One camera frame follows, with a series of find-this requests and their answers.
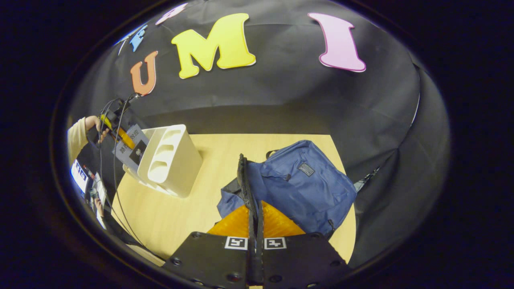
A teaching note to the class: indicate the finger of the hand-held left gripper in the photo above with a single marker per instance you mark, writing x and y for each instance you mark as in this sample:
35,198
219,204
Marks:
124,138

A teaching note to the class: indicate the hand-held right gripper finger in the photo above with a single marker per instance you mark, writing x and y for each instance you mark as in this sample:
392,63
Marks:
252,257
260,257

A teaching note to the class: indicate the grey cover book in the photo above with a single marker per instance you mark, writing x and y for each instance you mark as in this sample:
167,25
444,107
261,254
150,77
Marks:
128,154

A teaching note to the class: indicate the white bookshelf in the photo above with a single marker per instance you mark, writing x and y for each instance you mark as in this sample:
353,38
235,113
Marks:
176,160

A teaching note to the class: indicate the blue schoolbag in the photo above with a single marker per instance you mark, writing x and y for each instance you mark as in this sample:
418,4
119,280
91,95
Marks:
305,188

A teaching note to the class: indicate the white side table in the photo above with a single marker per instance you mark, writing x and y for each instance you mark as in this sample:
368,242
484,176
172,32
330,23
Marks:
100,188

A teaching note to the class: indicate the computer monitor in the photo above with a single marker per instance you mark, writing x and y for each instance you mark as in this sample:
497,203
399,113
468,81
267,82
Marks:
79,174

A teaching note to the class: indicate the black backdrop cloth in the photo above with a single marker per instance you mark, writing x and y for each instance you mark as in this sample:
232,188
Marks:
301,100

